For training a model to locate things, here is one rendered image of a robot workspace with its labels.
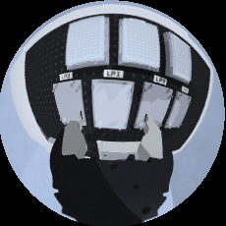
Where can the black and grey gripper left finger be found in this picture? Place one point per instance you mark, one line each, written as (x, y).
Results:
(70, 145)

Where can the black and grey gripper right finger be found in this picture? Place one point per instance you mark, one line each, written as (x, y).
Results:
(155, 149)

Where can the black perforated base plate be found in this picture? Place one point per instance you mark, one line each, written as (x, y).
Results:
(45, 62)

